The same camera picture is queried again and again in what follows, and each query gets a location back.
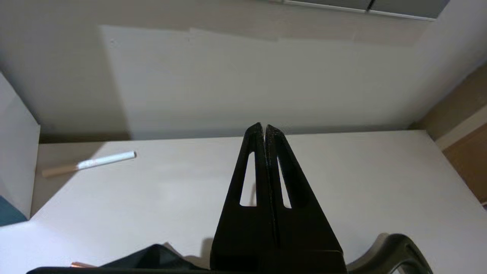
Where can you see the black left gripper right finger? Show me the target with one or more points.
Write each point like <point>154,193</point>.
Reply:
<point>304,228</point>

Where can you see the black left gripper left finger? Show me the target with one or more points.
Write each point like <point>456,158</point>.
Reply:
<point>236,228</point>

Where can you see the black folded umbrella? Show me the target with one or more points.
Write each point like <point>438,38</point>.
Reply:
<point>159,258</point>

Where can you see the white cabinet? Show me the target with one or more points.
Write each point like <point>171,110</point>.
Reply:
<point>152,205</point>

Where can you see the blue Hotel Indigo paper bag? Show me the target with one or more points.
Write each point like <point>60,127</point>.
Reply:
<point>17,152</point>

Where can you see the light wooden door frame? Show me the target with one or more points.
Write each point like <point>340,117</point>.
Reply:
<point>466,160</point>

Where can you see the grey single rocker switch panel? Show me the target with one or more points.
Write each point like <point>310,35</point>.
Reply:
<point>411,7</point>

